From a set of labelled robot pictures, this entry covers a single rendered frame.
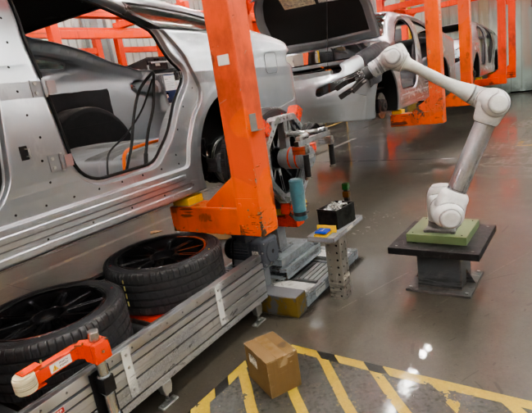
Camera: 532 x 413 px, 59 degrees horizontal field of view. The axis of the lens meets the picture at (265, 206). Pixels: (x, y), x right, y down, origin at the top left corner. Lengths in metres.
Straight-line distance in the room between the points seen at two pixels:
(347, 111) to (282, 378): 3.86
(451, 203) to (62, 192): 1.94
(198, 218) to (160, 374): 1.00
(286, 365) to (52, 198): 1.28
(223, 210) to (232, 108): 0.58
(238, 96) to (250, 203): 0.57
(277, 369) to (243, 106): 1.28
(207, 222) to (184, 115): 0.65
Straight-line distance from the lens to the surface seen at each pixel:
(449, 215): 2.62
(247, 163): 2.49
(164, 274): 2.41
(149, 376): 2.18
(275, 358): 2.13
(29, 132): 2.28
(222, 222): 2.71
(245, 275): 2.59
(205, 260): 2.49
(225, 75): 2.49
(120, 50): 13.16
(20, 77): 2.31
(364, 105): 5.60
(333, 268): 2.87
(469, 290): 2.97
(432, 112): 6.41
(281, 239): 3.20
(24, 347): 2.06
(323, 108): 5.50
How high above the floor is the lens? 1.33
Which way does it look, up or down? 15 degrees down
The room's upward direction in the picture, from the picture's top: 9 degrees counter-clockwise
